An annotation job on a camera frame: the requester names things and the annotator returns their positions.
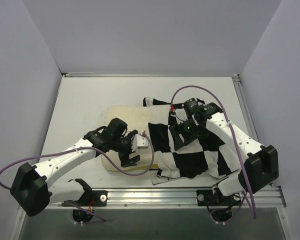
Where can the aluminium front frame rail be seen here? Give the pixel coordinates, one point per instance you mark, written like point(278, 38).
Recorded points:
point(123, 197)

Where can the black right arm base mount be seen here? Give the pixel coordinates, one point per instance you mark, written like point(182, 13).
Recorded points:
point(210, 198)

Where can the black white checkered pillowcase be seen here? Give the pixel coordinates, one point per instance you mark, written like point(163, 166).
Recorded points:
point(207, 154)

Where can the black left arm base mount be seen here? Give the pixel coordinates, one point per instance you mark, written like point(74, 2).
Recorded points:
point(93, 198)

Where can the cream quilted pillow yellow edge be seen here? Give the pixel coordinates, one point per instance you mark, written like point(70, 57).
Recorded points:
point(136, 118)

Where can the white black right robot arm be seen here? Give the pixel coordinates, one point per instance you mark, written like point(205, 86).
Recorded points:
point(212, 119)

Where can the aluminium frame rail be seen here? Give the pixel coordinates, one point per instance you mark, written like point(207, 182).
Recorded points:
point(123, 197)
point(78, 74)

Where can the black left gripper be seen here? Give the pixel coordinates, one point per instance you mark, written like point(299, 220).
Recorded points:
point(127, 149)

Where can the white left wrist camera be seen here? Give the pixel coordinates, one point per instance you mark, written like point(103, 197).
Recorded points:
point(139, 142)

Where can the aluminium right side rail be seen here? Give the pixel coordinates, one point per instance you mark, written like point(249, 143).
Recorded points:
point(250, 130)

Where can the aluminium back frame rail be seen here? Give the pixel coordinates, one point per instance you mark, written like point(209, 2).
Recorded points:
point(78, 74)

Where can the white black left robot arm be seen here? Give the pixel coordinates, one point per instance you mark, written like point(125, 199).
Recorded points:
point(34, 186)

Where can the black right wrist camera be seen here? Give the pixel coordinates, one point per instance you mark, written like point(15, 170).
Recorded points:
point(190, 106)

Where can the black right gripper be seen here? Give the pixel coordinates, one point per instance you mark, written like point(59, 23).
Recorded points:
point(181, 135)

